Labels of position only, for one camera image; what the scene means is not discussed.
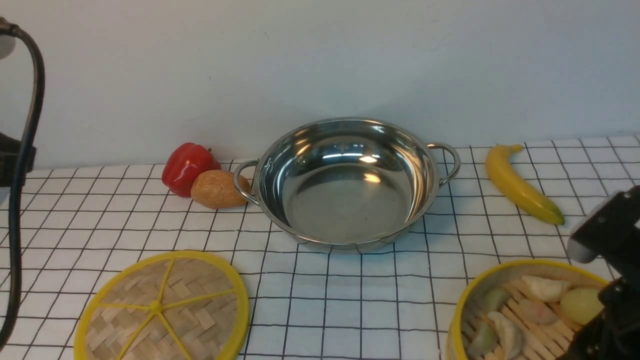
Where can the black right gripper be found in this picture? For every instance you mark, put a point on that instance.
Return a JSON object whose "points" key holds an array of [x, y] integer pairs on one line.
{"points": [[614, 334]]}

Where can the yellow bamboo steamer basket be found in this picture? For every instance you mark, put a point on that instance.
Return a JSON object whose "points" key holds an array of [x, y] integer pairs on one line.
{"points": [[547, 333]]}

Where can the yellow bamboo steamer lid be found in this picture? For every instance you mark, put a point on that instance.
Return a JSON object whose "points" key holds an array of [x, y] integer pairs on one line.
{"points": [[177, 305]]}

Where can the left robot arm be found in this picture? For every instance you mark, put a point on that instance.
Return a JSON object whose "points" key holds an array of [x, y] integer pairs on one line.
{"points": [[9, 147]]}

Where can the green round bun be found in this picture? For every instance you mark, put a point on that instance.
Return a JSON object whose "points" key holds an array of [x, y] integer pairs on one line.
{"points": [[581, 304]]}

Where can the white dumpling centre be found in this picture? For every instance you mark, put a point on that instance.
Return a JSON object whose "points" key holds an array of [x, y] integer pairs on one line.
{"points": [[509, 335]]}

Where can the green dumpling lower left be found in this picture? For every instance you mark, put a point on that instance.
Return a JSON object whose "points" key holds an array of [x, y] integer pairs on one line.
{"points": [[484, 341]]}

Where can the yellow banana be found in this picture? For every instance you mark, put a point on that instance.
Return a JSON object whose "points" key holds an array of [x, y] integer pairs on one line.
{"points": [[514, 187]]}

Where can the white checkered tablecloth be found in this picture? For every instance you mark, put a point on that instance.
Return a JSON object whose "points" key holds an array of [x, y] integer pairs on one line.
{"points": [[82, 225]]}

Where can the brown potato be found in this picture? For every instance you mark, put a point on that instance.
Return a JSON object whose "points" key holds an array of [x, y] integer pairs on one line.
{"points": [[215, 189]]}

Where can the red bell pepper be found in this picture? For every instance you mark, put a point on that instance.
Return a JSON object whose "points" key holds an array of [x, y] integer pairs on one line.
{"points": [[184, 165]]}

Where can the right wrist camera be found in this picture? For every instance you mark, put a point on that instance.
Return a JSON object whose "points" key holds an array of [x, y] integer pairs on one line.
{"points": [[594, 235]]}

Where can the stainless steel two-handled pot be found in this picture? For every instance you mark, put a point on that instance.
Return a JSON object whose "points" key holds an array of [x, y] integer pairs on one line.
{"points": [[347, 184]]}

